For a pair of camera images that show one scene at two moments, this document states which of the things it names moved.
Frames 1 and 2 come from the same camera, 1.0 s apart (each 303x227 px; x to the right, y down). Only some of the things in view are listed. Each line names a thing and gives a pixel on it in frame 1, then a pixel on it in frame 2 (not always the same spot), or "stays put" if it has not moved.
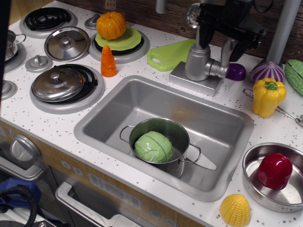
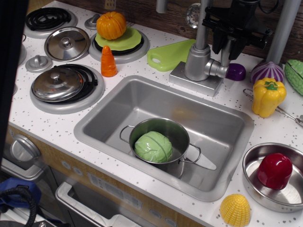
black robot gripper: (229, 18) to (241, 22)
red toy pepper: (274, 170) stays put
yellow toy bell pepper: (269, 94) stays put
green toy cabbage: (154, 147) stays put
